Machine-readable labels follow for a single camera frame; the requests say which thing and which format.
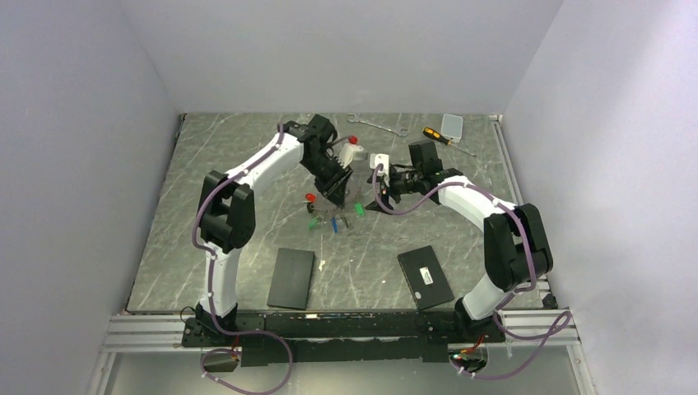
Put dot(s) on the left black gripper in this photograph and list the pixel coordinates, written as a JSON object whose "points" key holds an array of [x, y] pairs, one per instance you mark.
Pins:
{"points": [[334, 188]]}

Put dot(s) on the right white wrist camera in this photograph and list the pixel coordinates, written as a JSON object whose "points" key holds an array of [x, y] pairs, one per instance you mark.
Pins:
{"points": [[379, 163]]}

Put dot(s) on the clear plastic box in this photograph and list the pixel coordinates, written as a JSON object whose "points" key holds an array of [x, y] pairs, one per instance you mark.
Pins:
{"points": [[452, 126]]}

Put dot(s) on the aluminium frame rail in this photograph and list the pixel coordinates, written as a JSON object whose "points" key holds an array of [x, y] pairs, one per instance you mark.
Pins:
{"points": [[169, 332]]}

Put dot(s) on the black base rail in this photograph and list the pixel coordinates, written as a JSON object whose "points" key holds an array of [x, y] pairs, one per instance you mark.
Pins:
{"points": [[269, 337]]}

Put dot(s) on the black flat box left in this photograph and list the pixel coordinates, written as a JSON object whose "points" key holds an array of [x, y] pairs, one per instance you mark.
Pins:
{"points": [[291, 278]]}

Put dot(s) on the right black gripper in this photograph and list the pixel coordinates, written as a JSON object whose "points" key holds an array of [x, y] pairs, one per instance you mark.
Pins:
{"points": [[397, 197]]}

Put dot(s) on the silver wrench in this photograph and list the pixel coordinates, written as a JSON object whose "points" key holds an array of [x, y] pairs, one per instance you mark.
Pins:
{"points": [[355, 118]]}

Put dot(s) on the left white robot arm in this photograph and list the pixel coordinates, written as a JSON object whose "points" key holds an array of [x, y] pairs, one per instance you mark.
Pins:
{"points": [[226, 216]]}

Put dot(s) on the black box with label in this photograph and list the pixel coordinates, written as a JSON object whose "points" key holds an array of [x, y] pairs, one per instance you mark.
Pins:
{"points": [[425, 278]]}

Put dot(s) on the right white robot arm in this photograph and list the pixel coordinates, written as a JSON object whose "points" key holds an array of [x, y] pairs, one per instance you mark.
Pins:
{"points": [[516, 250]]}

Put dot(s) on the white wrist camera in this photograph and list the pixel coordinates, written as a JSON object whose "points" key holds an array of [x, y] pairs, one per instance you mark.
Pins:
{"points": [[379, 163], [350, 151]]}

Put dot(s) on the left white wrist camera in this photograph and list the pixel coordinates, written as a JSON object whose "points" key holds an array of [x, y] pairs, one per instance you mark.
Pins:
{"points": [[350, 151]]}

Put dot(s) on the yellow black screwdriver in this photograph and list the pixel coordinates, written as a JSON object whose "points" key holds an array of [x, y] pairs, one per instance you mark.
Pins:
{"points": [[438, 137]]}

